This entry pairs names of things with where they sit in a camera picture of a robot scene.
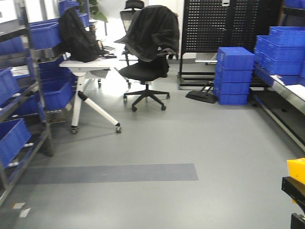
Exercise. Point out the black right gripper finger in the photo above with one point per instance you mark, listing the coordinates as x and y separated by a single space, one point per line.
295 190

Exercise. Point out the yellow cube block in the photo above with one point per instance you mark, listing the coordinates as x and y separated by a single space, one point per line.
296 169

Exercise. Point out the black dustpan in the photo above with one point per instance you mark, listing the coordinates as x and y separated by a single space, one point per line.
203 95

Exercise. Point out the small blue crate stack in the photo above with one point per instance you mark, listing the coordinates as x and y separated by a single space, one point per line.
233 75

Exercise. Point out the black perforated pegboard panel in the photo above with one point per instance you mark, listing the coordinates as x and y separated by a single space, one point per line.
210 24

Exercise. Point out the black office chair with jacket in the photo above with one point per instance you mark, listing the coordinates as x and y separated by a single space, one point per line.
153 37

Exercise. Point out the white folding desk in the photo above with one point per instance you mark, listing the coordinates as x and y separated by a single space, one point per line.
86 72

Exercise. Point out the black backpack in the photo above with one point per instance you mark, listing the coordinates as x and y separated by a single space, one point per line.
77 40

